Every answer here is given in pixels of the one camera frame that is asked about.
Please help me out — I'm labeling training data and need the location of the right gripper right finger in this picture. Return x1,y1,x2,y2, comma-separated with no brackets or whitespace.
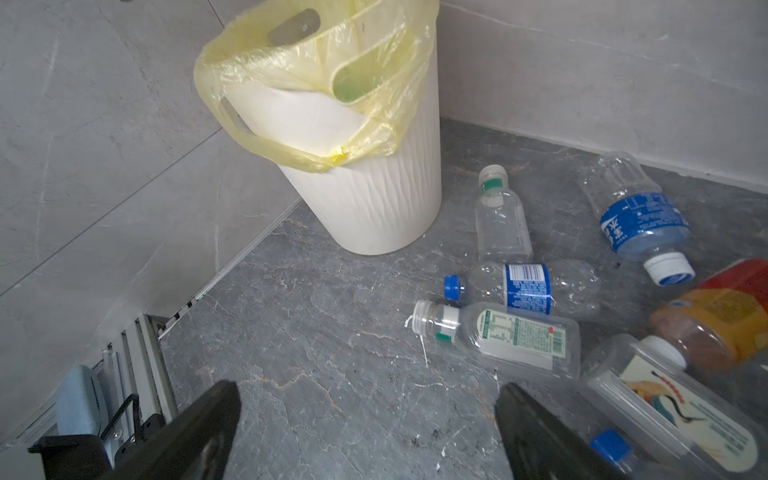
494,382,624,480

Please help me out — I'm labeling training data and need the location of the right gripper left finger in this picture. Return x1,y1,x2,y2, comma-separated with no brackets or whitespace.
102,380,241,479

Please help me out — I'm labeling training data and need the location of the small blue cap bottle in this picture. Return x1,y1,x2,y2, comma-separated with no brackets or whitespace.
589,429,691,480

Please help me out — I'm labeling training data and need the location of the white bin with yellow liner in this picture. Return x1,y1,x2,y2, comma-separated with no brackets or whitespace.
193,1,442,256

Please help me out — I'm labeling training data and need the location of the clear bottle green white label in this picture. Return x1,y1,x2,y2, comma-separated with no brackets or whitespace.
407,300,581,385

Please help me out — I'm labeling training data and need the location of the blue grey cushion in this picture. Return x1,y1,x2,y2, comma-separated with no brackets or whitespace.
54,365,110,436

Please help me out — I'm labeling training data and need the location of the white flat bottle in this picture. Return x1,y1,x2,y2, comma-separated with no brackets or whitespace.
580,334,767,479

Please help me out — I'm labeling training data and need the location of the crushed clear bottle blue band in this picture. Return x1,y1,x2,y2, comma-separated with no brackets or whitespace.
444,259,601,318

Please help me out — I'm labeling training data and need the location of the orange red bottle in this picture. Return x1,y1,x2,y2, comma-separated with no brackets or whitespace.
642,259,767,372

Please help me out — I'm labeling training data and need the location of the small clear bottle white cap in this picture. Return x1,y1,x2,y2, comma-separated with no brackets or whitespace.
475,164,533,264

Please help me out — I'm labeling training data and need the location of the clear bottle blue label back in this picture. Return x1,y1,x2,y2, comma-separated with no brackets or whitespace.
577,152,696,287

